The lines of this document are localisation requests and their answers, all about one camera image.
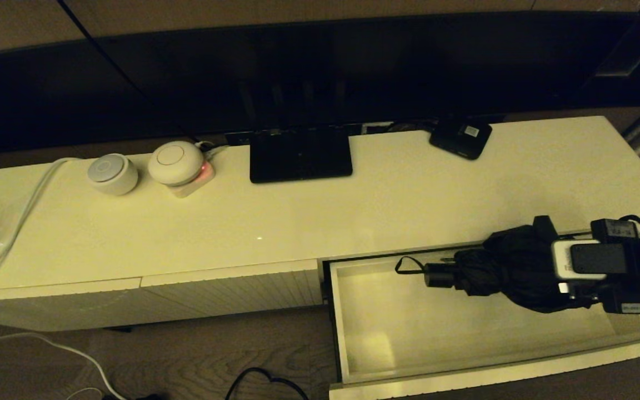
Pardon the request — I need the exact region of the white cabinet drawer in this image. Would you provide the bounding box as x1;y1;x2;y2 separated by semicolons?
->
323;239;640;400

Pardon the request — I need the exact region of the white round dome device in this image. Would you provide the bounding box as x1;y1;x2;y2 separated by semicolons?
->
148;141;205;187

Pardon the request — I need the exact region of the thick white power cable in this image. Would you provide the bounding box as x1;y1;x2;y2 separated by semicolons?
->
0;158;126;400

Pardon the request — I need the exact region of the black flat television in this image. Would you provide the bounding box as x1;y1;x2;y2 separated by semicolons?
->
0;14;640;156

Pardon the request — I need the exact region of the black box with white label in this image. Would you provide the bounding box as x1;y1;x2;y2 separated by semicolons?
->
429;117;493;161

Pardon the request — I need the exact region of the white speaker with grey top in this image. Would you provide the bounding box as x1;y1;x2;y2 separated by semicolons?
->
87;154;139;196

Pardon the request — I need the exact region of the black television base plate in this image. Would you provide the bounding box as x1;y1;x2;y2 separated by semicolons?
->
249;128;353;184

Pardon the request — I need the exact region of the black coiled cable with plug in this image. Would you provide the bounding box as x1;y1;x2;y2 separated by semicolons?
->
103;392;168;400

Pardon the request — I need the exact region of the black floor cable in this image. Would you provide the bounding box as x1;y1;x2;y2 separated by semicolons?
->
224;367;309;400

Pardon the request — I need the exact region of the thin black wall cable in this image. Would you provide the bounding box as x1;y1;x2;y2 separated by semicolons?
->
58;0;201;142

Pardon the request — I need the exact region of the thin white cable loop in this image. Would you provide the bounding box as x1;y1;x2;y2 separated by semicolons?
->
64;387;104;400

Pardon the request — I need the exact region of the white ribbed cabinet door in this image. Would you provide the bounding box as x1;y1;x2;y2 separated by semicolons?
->
141;260;323;323
0;278;144;333

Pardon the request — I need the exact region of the white TV cabinet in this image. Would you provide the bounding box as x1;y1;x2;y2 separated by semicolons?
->
0;116;640;334

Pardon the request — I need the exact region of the black umbrella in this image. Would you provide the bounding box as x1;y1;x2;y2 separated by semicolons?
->
395;222;593;313

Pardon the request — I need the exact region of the white power strip red light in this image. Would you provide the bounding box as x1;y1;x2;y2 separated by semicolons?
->
169;161;216;199

